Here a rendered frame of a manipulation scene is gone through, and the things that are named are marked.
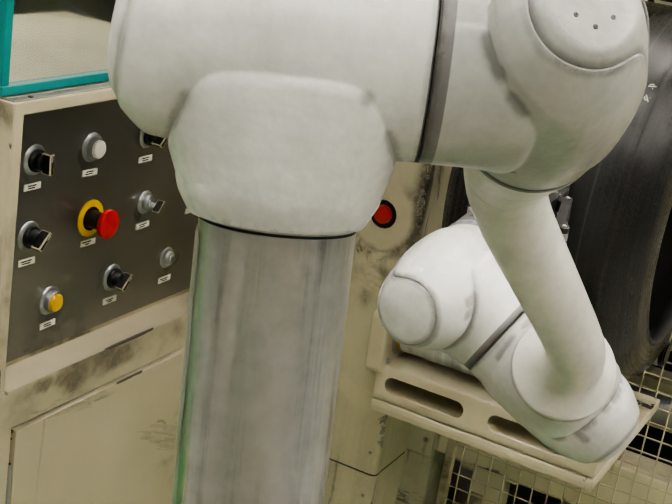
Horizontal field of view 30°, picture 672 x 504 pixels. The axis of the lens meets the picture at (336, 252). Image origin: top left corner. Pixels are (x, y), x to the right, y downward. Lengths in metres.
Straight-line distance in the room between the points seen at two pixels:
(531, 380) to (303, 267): 0.51
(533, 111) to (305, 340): 0.19
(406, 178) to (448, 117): 1.20
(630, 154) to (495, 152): 0.88
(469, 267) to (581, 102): 0.57
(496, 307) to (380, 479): 0.91
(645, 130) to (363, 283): 0.58
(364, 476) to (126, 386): 0.49
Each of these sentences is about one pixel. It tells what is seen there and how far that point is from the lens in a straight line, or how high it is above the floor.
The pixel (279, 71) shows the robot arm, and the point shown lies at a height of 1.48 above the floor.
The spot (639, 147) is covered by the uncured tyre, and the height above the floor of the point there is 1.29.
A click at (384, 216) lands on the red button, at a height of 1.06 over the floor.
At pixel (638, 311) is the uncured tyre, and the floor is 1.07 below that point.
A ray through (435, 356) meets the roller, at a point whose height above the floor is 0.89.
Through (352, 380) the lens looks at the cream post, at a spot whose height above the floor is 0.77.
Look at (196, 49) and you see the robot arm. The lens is 0.72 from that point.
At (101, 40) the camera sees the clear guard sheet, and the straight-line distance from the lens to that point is 1.61.
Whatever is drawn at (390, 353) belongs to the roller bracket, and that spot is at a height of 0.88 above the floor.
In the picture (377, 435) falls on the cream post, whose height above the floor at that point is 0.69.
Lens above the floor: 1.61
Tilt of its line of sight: 18 degrees down
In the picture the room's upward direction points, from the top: 9 degrees clockwise
